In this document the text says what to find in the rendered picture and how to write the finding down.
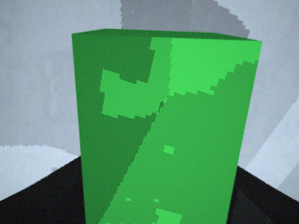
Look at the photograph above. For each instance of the green gauge with white pin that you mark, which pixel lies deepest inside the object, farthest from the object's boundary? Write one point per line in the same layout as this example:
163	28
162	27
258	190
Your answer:
161	118

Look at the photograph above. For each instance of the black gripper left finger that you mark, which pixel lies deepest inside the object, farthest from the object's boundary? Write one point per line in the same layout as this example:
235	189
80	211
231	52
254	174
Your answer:
54	199

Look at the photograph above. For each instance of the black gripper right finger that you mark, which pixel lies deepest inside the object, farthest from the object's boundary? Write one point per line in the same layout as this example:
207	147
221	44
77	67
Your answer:
255	202

